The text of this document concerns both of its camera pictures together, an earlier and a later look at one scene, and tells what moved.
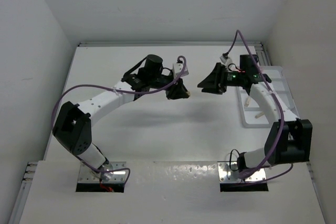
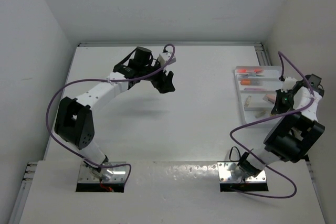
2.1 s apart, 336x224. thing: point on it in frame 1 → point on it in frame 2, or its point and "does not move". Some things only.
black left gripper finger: (178, 91) → (167, 85)
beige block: (248, 103) does not move
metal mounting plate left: (87, 174) does not move
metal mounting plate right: (228, 172) does not move
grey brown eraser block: (260, 115) does not move
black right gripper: (214, 82) → (278, 108)
